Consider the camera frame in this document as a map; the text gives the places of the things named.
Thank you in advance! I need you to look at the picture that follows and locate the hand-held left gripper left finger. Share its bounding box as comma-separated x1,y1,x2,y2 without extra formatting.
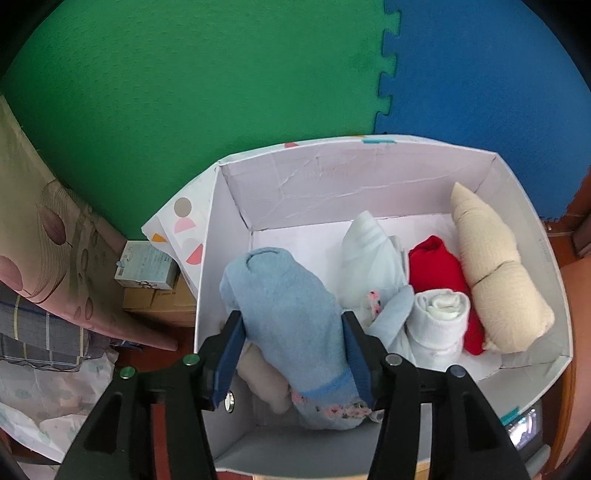
58,310,245,480

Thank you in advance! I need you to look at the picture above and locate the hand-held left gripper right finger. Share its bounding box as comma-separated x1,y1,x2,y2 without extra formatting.
342,311,532,480

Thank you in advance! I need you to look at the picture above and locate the beige patterned sock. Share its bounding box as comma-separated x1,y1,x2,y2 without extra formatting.
238,344,294,414

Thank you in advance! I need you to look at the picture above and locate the pale blue underwear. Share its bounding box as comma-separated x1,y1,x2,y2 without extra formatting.
362,285,416,365

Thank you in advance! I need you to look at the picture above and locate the light blue sock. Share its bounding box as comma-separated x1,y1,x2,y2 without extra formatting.
219,248,384,431

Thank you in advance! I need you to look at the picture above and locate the white sock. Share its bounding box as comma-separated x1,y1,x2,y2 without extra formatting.
406,289,472,372

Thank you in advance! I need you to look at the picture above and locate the pale mint underwear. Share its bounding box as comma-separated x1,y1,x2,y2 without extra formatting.
341,210,409,310

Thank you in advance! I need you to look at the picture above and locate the red sock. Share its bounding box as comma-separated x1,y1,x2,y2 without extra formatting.
407,235,485,356

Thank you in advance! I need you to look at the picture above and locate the cream sock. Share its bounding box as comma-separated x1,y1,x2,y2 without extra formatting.
450,181,555,354

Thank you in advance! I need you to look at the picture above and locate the white cardboard box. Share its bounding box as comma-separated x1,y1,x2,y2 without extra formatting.
191,134,574,478

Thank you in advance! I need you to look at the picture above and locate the brown cardboard box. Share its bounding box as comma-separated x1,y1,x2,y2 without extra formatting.
122,279,199,328

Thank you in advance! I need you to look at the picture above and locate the small teal white box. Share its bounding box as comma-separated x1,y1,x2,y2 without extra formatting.
114,241,181,291

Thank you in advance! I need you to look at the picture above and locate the patterned cardboard flap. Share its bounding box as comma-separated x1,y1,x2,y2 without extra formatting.
141,164,220,296

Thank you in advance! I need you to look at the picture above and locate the grey appliance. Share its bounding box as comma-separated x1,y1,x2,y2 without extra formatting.
505,401,552,480

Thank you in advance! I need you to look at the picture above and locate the white leaf print bedding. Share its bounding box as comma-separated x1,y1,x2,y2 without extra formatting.
0,351,121,462

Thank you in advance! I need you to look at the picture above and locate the grey plaid blanket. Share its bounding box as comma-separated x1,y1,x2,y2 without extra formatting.
0,281,112,372

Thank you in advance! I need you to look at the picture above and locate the pink floral curtain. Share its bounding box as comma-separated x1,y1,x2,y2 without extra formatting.
0,95,178,352

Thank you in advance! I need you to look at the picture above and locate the brown wooden furniture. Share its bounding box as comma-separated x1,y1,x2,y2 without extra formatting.
540,171,591,462

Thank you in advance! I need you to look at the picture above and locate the green foam mat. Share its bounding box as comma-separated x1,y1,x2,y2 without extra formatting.
0,0,400,241

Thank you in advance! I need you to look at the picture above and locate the blue foam mat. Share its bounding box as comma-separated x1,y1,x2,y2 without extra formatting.
374,0,591,222

